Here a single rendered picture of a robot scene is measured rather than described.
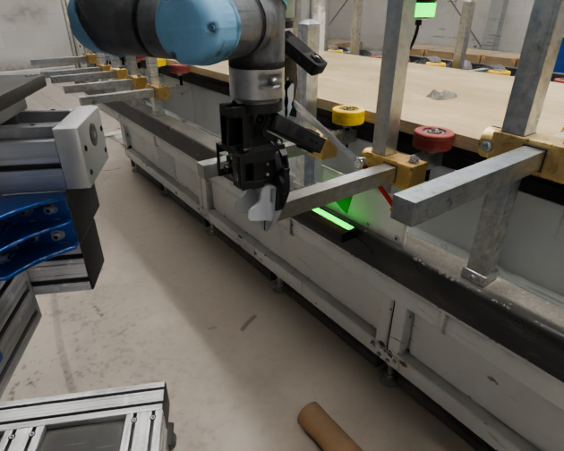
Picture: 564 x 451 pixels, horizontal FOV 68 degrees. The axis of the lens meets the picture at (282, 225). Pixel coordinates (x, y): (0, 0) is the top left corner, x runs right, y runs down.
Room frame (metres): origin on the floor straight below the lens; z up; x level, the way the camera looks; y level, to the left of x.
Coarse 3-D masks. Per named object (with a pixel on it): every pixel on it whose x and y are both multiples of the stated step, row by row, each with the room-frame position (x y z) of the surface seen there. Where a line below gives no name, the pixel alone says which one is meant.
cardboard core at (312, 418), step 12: (312, 408) 0.83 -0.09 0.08; (300, 420) 0.82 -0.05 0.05; (312, 420) 0.80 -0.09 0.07; (324, 420) 0.79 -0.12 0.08; (312, 432) 0.77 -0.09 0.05; (324, 432) 0.76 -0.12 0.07; (336, 432) 0.75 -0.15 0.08; (324, 444) 0.74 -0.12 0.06; (336, 444) 0.72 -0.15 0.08; (348, 444) 0.72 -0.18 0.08
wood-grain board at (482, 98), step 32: (224, 64) 1.87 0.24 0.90; (352, 64) 1.87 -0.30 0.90; (416, 64) 1.87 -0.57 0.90; (320, 96) 1.24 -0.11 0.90; (352, 96) 1.24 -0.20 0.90; (416, 96) 1.24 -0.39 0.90; (480, 96) 1.24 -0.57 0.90; (448, 128) 0.90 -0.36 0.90; (480, 128) 0.90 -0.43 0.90; (544, 128) 0.90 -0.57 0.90
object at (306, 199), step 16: (432, 160) 0.84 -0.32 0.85; (352, 176) 0.72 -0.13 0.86; (368, 176) 0.72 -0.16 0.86; (384, 176) 0.75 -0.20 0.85; (304, 192) 0.65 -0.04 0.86; (320, 192) 0.65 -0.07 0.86; (336, 192) 0.67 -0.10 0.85; (352, 192) 0.70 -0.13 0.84; (288, 208) 0.61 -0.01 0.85; (304, 208) 0.63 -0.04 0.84
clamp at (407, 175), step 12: (360, 156) 0.85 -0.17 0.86; (372, 156) 0.82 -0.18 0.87; (384, 156) 0.80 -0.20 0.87; (396, 156) 0.80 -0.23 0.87; (408, 156) 0.80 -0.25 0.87; (396, 168) 0.77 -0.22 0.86; (408, 168) 0.75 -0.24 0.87; (420, 168) 0.76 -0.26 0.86; (396, 180) 0.77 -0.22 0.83; (408, 180) 0.74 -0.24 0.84; (420, 180) 0.76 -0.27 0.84
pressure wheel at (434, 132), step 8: (416, 128) 0.87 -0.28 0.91; (424, 128) 0.88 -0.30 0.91; (432, 128) 0.86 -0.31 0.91; (440, 128) 0.87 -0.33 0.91; (416, 136) 0.85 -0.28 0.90; (424, 136) 0.83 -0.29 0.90; (432, 136) 0.82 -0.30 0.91; (440, 136) 0.82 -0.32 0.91; (448, 136) 0.82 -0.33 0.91; (416, 144) 0.84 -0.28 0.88; (424, 144) 0.83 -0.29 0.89; (432, 144) 0.82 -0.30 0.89; (440, 144) 0.82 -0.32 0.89; (448, 144) 0.82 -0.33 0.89; (432, 152) 0.84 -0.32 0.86; (440, 152) 0.82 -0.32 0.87
